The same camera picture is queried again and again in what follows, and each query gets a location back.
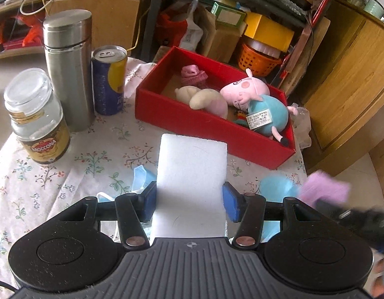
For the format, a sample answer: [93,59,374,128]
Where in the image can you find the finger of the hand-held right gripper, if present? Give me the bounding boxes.
[316,199,347,224]

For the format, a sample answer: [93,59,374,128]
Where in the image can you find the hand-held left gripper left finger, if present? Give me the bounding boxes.
[55,181,158,251]

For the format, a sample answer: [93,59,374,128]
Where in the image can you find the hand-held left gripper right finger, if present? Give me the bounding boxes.
[222,182,321,247]

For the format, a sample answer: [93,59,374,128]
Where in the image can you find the blue face mask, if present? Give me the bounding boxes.
[96,166,157,243]

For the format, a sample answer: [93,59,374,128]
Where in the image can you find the purple cloth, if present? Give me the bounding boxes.
[299,171,351,208]

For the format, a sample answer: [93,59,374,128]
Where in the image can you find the white sponge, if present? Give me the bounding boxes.
[150,133,228,246]

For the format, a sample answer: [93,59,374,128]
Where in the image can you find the teal cloth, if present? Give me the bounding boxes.
[260,176,305,234]

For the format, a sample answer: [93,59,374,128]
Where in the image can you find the red cardboard box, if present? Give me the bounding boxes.
[135,46,297,169]

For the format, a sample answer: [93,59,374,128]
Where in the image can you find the pink pig plush toy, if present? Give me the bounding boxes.
[219,68,300,146]

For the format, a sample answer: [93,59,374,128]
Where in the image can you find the beige pink plush toy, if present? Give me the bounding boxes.
[174,85,229,119]

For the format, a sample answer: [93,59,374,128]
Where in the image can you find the pink cupcake toy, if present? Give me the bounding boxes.
[180,64,209,89]

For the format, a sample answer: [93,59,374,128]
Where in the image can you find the clear plastic bag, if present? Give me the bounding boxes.
[292,103,312,148]

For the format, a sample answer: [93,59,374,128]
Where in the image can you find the blue yellow drink can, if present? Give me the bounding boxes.
[91,45,128,116]

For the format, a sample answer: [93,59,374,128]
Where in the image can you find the glass coffee jar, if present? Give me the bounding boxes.
[3,68,71,164]

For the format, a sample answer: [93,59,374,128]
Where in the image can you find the orange plastic basket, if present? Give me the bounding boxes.
[238,42,283,77]

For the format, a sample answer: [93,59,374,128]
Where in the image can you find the stainless steel thermos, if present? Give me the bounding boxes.
[43,9,96,133]

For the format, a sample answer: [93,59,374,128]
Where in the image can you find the white ribbed container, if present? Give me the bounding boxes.
[246,36,283,58]

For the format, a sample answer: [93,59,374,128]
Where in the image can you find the brown cardboard box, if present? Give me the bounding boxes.
[196,6,245,64]

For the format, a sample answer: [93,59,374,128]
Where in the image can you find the white plastic bag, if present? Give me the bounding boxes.
[180,0,205,50]

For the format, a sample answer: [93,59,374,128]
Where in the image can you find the red plastic bag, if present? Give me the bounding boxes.
[157,6,185,49]

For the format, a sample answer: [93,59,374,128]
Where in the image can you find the yellow box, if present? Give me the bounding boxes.
[243,12,295,53]

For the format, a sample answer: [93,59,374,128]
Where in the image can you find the black shelf rack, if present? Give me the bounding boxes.
[142,0,342,66]

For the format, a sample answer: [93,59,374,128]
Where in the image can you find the green box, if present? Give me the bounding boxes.
[211,1,247,32]

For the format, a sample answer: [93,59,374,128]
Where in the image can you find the wooden TV cabinet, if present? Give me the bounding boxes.
[0,0,155,61]

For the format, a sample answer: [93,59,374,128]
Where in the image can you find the orange cloth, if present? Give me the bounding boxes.
[0,14,45,47]

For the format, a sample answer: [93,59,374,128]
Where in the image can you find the light green cup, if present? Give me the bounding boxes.
[365,0,384,21]

